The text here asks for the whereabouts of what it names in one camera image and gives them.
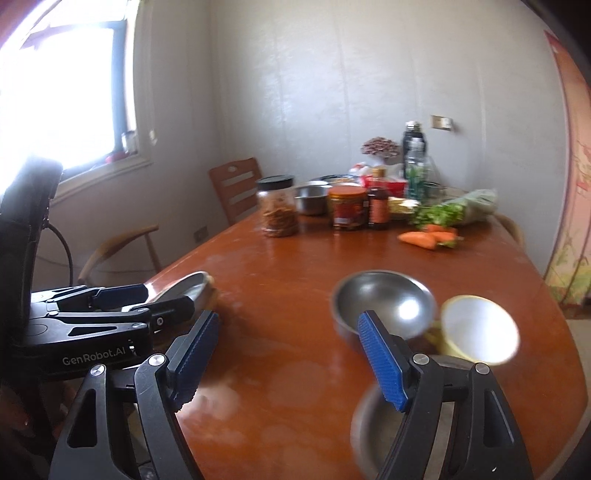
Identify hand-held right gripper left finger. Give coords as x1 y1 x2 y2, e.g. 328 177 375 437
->
50 311 221 480

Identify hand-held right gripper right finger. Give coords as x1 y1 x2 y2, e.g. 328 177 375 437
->
358 311 534 480

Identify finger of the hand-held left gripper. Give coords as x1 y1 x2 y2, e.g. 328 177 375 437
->
31 283 149 315
46 295 195 334

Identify round steel pan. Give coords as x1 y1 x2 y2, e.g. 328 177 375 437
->
139 271 214 319

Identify deep steel bowl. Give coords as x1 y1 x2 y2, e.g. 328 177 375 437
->
331 270 437 347

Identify large steel basin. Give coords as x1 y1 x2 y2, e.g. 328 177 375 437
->
350 353 472 478

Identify yellow white bowl with handles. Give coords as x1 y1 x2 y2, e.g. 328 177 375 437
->
425 295 522 367

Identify wooden armchair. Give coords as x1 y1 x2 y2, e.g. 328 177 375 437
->
78 224 162 286
492 213 526 247

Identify wooden slatted chair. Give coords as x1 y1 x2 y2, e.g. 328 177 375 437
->
209 157 264 227

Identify clear jar with black lid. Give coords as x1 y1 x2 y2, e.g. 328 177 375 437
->
256 175 300 238

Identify dark sauce bottle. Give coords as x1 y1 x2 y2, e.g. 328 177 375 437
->
367 167 391 230

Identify red sauce jar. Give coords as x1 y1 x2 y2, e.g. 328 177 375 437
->
328 185 369 230

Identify yellow food package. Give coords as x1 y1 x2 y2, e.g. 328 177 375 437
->
389 198 423 215

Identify leafy greens in plastic bag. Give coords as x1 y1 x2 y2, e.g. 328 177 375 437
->
411 188 499 229

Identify small steel pot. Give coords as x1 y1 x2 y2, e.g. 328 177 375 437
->
294 181 331 216

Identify clear plastic bottle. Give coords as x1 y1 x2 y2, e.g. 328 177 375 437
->
404 138 428 201

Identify window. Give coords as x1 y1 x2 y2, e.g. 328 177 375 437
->
0 0 153 185

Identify black thermos flask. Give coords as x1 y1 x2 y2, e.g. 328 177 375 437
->
402 121 428 160

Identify pink cartoon door curtain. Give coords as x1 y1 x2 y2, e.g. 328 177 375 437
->
542 30 591 305

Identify black cable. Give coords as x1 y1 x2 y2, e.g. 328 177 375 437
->
44 217 77 287

